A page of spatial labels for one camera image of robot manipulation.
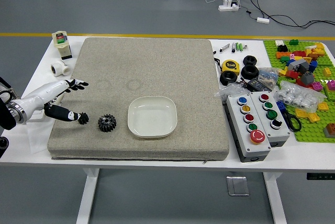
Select white pipe tee fitting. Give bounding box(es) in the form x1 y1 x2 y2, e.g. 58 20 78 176
50 60 72 77

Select green brick baseplate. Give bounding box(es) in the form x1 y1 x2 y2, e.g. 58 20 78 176
263 39 335 143

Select black electronic module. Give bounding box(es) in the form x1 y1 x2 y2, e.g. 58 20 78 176
247 78 273 92

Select grey four-button control box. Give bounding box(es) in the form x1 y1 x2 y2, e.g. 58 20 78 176
250 91 291 148

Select bag of white parts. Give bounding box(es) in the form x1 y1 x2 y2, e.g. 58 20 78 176
273 80 325 114

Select cream switch box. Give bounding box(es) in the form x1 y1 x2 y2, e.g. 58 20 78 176
51 30 73 61

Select clear plastic bag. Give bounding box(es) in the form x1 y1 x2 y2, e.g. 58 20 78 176
214 82 249 104

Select yellow tape measure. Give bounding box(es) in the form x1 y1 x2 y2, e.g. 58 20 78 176
214 58 241 75

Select grey orange toy brick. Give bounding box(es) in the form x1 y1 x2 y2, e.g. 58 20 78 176
323 123 335 138

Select black table control panel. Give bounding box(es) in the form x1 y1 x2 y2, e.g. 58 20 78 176
306 173 335 181

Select grey sloped toy brick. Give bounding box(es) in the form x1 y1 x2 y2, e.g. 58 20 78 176
300 72 315 86

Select grey five-button control box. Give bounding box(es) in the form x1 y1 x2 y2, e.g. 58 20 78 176
225 93 272 163

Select small black gear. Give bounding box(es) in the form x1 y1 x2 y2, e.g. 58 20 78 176
77 112 90 125

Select bag of blue parts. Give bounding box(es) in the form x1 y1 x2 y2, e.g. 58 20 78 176
255 66 280 90

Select black floor cable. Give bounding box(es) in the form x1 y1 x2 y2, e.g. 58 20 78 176
242 0 335 29

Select black scissors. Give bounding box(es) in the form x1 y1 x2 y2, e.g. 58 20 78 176
282 110 302 132

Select grey toy block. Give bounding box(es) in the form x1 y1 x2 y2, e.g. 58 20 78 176
292 59 309 74

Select white flat card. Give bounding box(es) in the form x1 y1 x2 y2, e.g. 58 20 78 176
26 108 46 121

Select white square dish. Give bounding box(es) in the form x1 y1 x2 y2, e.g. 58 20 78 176
127 96 178 139

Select silver floor plate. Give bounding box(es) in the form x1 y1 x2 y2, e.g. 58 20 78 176
226 176 250 196

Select white table leg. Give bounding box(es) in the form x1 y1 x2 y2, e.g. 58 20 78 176
75 167 100 224
263 172 288 224

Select white power strip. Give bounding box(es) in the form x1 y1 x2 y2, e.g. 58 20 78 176
218 0 240 12

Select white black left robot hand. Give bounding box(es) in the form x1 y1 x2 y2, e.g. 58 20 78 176
18 79 89 125

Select big black nut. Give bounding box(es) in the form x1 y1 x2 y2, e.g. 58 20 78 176
219 71 238 86
241 64 260 79
242 55 258 67

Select big black gear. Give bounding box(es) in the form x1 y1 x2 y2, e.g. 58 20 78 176
97 114 118 132

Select grey-brown mat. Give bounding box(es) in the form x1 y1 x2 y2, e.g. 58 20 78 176
47 37 230 161

